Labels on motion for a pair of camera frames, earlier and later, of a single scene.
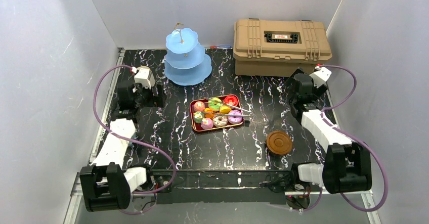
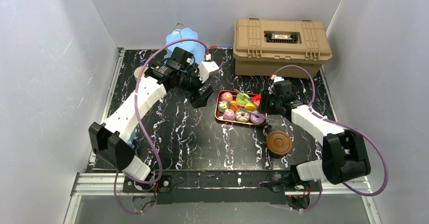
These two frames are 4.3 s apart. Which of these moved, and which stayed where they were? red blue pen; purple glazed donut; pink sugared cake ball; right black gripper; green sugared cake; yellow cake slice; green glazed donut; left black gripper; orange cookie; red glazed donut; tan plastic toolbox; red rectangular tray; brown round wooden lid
Moved: green glazed donut; green sugared cake; pink sugared cake ball; red glazed donut; yellow cake slice; purple glazed donut; red rectangular tray; left black gripper; orange cookie; right black gripper
Stayed: brown round wooden lid; tan plastic toolbox; red blue pen
